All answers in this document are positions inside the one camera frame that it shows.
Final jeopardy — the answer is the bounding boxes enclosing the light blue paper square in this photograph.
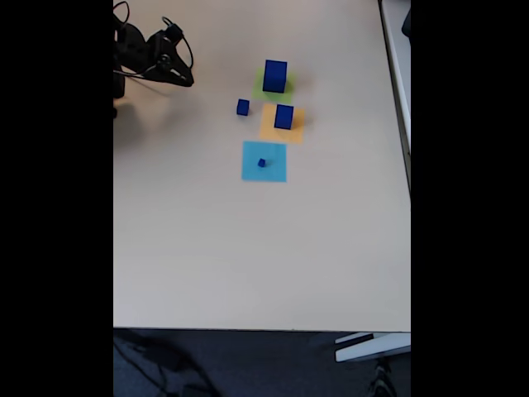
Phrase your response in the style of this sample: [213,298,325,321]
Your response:
[241,141,288,184]

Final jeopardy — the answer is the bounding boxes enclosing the green paper square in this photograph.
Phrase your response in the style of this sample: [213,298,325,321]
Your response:
[250,66,298,104]

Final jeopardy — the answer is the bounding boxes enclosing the orange paper square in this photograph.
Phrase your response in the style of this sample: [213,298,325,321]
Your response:
[258,103,306,145]

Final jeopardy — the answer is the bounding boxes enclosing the large blue cube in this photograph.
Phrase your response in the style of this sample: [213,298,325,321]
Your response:
[262,59,288,94]

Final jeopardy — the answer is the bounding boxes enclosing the medium blue cube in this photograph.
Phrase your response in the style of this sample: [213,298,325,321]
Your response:
[274,103,295,131]

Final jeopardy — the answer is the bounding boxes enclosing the white table foot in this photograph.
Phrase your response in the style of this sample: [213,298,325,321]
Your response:
[333,332,412,364]

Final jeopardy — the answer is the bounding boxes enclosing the black camera cable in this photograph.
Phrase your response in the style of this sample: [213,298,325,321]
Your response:
[113,15,195,82]

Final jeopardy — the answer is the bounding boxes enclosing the red black motor wire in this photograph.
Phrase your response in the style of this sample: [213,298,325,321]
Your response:
[113,1,131,32]

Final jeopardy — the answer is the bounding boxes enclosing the black floor cable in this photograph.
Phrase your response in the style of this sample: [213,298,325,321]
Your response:
[113,330,216,397]

